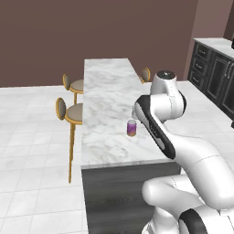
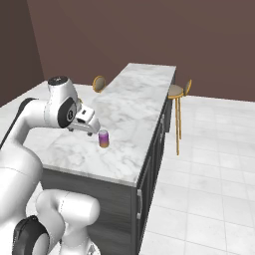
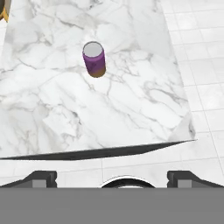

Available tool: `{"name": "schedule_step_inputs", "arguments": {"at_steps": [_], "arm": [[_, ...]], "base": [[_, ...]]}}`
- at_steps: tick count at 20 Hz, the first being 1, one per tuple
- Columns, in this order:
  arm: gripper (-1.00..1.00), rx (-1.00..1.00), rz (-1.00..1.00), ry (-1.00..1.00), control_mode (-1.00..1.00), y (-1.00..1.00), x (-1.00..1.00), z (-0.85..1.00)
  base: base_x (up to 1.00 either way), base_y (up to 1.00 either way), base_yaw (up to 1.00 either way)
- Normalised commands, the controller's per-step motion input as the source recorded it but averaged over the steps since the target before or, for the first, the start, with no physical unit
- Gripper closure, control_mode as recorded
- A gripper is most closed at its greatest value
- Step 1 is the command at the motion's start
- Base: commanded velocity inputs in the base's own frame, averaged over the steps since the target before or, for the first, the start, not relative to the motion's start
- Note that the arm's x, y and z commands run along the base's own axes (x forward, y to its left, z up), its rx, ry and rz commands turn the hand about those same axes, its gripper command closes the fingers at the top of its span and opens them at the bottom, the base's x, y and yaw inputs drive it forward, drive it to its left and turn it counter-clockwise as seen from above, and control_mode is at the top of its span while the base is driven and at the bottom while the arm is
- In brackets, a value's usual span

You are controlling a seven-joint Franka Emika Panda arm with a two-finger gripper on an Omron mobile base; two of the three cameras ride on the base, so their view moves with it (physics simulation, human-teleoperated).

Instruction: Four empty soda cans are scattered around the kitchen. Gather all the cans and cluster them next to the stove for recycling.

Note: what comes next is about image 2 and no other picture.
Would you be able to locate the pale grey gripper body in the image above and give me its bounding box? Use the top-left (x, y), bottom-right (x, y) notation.
top-left (67, 114), bottom-right (102, 134)

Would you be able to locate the purple and orange soda can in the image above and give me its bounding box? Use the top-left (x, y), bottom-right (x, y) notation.
top-left (98, 129), bottom-right (111, 149)

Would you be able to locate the dark grey kitchen island cabinet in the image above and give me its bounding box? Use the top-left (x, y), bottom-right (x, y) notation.
top-left (41, 69), bottom-right (177, 255)

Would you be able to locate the dark grey cabinet door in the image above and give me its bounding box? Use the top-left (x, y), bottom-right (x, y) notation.
top-left (134, 155), bottom-right (154, 255)

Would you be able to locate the silver cabinet door handle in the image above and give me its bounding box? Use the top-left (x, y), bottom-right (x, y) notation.
top-left (135, 188), bottom-right (143, 221)
top-left (159, 113), bottom-right (166, 144)

